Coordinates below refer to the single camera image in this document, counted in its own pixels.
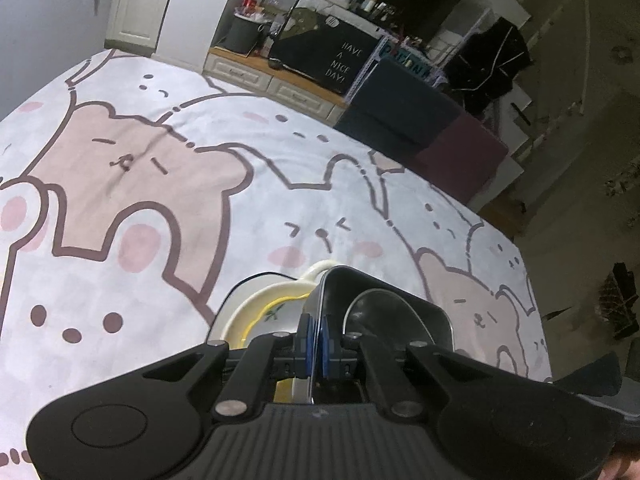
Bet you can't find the round steel pan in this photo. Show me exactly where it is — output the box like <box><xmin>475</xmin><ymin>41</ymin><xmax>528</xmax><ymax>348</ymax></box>
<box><xmin>343</xmin><ymin>288</ymin><xmax>435</xmax><ymax>351</ymax></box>

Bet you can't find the cream two-handled bowl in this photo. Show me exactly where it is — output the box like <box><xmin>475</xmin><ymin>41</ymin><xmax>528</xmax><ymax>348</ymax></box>
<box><xmin>223</xmin><ymin>260</ymin><xmax>337</xmax><ymax>349</ymax></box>

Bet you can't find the yellow-rimmed lemon bowl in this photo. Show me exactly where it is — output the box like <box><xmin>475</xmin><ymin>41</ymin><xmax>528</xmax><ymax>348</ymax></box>
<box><xmin>241</xmin><ymin>292</ymin><xmax>309</xmax><ymax>348</ymax></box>

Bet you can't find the rectangular steel tin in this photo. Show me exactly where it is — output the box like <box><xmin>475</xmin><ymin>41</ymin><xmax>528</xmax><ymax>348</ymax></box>
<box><xmin>304</xmin><ymin>266</ymin><xmax>454</xmax><ymax>401</ymax></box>

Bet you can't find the white square leaf plate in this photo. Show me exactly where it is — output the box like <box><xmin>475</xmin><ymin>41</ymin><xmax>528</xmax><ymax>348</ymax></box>
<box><xmin>206</xmin><ymin>272</ymin><xmax>293</xmax><ymax>341</ymax></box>

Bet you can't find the person right hand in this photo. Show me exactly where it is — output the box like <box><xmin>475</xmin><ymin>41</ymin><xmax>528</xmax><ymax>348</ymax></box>
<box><xmin>598</xmin><ymin>453</ymin><xmax>640</xmax><ymax>480</ymax></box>

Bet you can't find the bear print tablecloth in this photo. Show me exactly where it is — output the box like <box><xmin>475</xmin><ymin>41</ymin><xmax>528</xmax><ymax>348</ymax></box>
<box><xmin>1</xmin><ymin>50</ymin><xmax>551</xmax><ymax>479</ymax></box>

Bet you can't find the dark blue cushion chair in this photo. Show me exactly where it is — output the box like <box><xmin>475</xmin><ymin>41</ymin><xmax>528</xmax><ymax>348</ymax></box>
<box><xmin>335</xmin><ymin>58</ymin><xmax>462</xmax><ymax>162</ymax></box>

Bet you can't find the wooden low drawer bench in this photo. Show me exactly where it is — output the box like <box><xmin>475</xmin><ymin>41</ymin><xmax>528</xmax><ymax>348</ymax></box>
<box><xmin>203</xmin><ymin>47</ymin><xmax>347</xmax><ymax>126</ymax></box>

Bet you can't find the black have-a-nice-day cabinet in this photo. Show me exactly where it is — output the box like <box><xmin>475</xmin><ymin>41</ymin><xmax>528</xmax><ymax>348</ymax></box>
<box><xmin>269</xmin><ymin>6</ymin><xmax>378</xmax><ymax>96</ymax></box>

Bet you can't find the black hanging jacket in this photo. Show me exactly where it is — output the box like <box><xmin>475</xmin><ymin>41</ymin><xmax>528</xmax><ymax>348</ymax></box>
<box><xmin>444</xmin><ymin>18</ymin><xmax>533</xmax><ymax>118</ymax></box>

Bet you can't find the grey trash bin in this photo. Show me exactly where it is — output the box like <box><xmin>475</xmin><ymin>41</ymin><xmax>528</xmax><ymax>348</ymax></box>
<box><xmin>221</xmin><ymin>15</ymin><xmax>265</xmax><ymax>55</ymax></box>

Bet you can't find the white kitchen cabinet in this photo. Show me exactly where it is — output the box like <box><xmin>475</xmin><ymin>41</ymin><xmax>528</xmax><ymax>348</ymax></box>
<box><xmin>104</xmin><ymin>0</ymin><xmax>169</xmax><ymax>54</ymax></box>

